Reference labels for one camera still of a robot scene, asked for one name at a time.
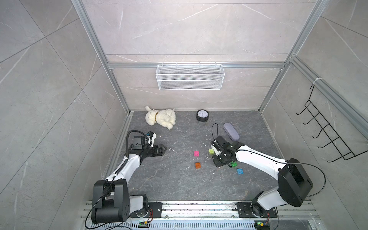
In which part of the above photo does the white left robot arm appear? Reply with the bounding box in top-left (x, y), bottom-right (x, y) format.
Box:
top-left (84, 130), bottom-right (167, 230)

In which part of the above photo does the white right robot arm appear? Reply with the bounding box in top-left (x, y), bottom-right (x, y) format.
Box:
top-left (211, 136), bottom-right (323, 218)

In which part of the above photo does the long green lego brick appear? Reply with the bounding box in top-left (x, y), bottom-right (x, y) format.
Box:
top-left (230, 162), bottom-right (238, 168)

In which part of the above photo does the purple glasses case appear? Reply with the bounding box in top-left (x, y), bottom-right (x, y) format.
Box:
top-left (223, 123), bottom-right (240, 141)

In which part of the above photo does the white plush dog toy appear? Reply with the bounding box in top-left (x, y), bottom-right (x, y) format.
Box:
top-left (145, 106), bottom-right (176, 130)

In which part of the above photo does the black round alarm clock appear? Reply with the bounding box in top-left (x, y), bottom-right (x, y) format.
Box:
top-left (196, 109), bottom-right (209, 122)

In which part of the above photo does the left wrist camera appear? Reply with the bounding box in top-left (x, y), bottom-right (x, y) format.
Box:
top-left (146, 131), bottom-right (156, 146)

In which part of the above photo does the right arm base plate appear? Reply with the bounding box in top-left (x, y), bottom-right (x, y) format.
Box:
top-left (234, 202), bottom-right (278, 218)

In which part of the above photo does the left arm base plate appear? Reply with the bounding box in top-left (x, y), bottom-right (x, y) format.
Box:
top-left (123, 202), bottom-right (163, 218)

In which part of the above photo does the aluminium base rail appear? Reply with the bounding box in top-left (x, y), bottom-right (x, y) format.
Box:
top-left (81, 200), bottom-right (326, 230)

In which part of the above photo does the white wire mesh basket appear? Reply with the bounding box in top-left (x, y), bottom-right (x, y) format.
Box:
top-left (155, 64), bottom-right (225, 91)

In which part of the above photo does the black wire hook rack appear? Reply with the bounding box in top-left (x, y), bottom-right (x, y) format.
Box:
top-left (296, 84), bottom-right (368, 163)

